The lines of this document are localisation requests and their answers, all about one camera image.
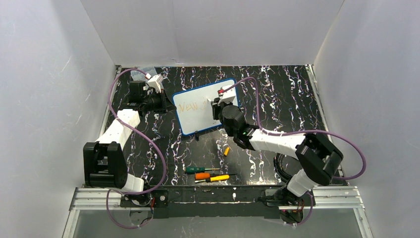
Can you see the yellow marker cap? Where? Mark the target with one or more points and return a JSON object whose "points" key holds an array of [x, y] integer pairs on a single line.
{"points": [[226, 151]]}

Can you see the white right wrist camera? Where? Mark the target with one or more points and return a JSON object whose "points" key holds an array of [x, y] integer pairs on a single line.
{"points": [[226, 94]]}

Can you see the green handled screwdriver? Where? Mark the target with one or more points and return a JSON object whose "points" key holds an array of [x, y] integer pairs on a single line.
{"points": [[195, 170]]}

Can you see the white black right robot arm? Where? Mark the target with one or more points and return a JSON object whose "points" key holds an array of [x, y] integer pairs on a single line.
{"points": [[318, 156]]}

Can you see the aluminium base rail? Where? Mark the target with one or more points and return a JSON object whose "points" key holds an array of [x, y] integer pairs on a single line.
{"points": [[324, 197]]}

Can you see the orange handled screwdriver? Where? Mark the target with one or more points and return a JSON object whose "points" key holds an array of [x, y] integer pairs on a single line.
{"points": [[199, 176]]}

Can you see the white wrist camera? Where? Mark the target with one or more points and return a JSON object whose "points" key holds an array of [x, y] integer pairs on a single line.
{"points": [[226, 94], [155, 82]]}

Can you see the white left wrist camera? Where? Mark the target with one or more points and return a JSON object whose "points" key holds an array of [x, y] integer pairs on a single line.
{"points": [[155, 82]]}

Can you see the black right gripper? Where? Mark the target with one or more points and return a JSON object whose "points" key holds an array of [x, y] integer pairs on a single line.
{"points": [[216, 108]]}

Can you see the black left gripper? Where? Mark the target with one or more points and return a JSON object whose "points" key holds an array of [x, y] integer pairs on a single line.
{"points": [[164, 102]]}

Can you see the blue framed whiteboard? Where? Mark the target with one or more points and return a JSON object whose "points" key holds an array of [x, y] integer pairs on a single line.
{"points": [[193, 111]]}

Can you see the yellow handled screwdriver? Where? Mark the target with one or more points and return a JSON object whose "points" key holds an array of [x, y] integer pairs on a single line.
{"points": [[213, 179]]}

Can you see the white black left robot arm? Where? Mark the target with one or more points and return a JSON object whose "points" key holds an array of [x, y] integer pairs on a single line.
{"points": [[104, 162]]}

